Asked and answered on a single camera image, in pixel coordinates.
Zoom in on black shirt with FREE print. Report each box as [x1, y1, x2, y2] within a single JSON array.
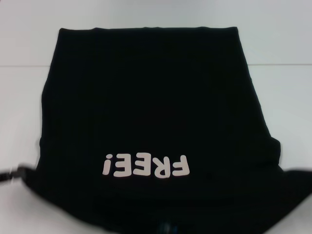
[[20, 25, 312, 234]]

